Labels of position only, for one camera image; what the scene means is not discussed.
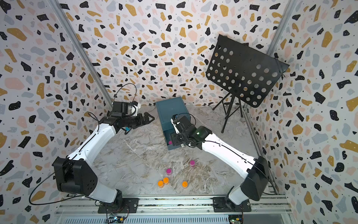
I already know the teal drawer cabinet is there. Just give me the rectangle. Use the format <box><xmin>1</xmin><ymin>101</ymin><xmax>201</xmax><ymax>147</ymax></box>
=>
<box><xmin>156</xmin><ymin>97</ymin><xmax>190</xmax><ymax>133</ymax></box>

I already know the orange paint can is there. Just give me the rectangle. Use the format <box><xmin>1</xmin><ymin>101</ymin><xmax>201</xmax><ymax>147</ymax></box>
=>
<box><xmin>163</xmin><ymin>177</ymin><xmax>169</xmax><ymax>184</ymax></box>
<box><xmin>158</xmin><ymin>180</ymin><xmax>164</xmax><ymax>188</ymax></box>
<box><xmin>182</xmin><ymin>181</ymin><xmax>188</xmax><ymax>188</ymax></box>

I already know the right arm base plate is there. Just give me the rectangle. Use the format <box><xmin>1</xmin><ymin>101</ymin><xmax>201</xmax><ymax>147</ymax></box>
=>
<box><xmin>212</xmin><ymin>197</ymin><xmax>252</xmax><ymax>212</ymax></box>

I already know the black perforated music stand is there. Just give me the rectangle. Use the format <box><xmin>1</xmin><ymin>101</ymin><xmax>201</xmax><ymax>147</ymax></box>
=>
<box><xmin>206</xmin><ymin>35</ymin><xmax>289</xmax><ymax>121</ymax></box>

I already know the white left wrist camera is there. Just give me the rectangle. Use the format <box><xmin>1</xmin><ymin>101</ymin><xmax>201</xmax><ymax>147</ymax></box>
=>
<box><xmin>130</xmin><ymin>101</ymin><xmax>141</xmax><ymax>116</ymax></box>

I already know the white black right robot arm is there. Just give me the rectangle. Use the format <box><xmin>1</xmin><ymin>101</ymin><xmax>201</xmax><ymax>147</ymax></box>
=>
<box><xmin>171</xmin><ymin>115</ymin><xmax>269</xmax><ymax>210</ymax></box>

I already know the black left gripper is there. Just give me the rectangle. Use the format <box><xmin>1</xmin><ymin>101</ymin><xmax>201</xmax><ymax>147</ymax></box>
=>
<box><xmin>123</xmin><ymin>112</ymin><xmax>155</xmax><ymax>128</ymax></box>

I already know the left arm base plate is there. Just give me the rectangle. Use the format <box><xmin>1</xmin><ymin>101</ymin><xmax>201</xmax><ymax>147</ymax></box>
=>
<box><xmin>98</xmin><ymin>197</ymin><xmax>139</xmax><ymax>215</ymax></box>

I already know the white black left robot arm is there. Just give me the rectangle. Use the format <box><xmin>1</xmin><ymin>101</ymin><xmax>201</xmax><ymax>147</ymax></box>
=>
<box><xmin>53</xmin><ymin>102</ymin><xmax>155</xmax><ymax>205</ymax></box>

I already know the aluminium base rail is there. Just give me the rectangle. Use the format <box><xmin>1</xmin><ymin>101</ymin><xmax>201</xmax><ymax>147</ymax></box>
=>
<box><xmin>54</xmin><ymin>195</ymin><xmax>295</xmax><ymax>224</ymax></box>

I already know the teal drawer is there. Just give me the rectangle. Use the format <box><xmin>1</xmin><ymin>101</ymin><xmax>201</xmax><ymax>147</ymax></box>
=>
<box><xmin>163</xmin><ymin>128</ymin><xmax>185</xmax><ymax>151</ymax></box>

